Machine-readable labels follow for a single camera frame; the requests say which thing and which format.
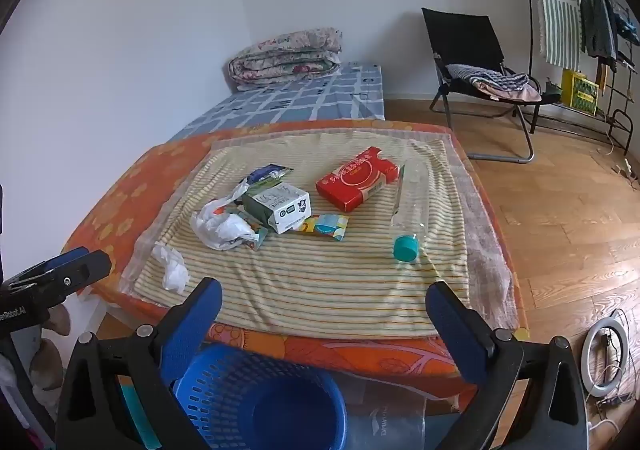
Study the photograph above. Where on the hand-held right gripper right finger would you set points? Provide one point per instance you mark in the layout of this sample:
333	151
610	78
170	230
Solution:
455	330

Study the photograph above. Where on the yellow box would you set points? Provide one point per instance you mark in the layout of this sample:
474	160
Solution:
580	92

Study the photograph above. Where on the person's left hand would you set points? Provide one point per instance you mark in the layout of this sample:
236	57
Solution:
47	367

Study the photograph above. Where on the blue plastic basket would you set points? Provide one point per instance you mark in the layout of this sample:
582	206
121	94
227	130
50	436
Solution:
280	410

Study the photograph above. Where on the colourful fruit print tube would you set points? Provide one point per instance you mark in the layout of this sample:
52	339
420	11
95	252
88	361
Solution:
325	226

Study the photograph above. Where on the blue plaid bed sheet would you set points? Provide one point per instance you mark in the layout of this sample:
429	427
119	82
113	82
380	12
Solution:
300	99

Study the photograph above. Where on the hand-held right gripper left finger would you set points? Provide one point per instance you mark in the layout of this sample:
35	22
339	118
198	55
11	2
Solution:
192	325

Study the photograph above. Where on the green and white carton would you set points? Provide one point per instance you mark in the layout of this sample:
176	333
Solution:
280	205

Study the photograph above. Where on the blue hanging garment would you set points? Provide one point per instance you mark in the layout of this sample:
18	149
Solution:
625	27

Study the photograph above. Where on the green striped hanging towel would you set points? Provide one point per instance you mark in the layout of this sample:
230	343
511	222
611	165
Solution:
555	14

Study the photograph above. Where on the dark hanging jacket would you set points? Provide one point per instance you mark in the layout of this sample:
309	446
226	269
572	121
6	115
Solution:
597	24

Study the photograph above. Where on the pink cloth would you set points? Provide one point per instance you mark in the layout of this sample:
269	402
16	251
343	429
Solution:
520	95

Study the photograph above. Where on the folded floral quilt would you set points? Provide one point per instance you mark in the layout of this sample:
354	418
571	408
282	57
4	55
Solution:
285	54

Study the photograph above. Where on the clear plastic bag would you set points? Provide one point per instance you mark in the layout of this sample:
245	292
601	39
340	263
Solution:
390	425

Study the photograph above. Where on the clear plastic bottle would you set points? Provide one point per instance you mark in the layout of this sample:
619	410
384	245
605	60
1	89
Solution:
412	200

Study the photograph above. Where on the white tissue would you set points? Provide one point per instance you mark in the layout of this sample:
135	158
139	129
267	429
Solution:
172	270

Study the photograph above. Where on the blue snack packet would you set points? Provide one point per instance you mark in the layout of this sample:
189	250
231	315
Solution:
262	173

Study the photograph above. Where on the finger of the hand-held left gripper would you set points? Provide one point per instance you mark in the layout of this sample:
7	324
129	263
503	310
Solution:
65	275

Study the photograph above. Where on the striped cloth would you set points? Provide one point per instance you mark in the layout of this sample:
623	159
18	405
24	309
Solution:
490	77

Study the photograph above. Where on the white power strip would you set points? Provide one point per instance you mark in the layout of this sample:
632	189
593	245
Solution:
627	167

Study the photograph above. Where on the red tissue box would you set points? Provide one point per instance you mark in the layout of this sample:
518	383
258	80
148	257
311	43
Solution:
350	180

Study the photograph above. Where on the black folding chair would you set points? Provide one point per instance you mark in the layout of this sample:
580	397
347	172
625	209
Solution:
465	34

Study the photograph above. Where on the yellow striped towel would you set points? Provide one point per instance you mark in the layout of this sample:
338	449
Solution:
325	280

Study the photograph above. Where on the black drying rack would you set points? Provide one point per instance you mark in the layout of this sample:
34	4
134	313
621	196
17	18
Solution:
533	79

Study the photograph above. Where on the white plastic bag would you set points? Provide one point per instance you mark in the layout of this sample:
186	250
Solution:
220	227

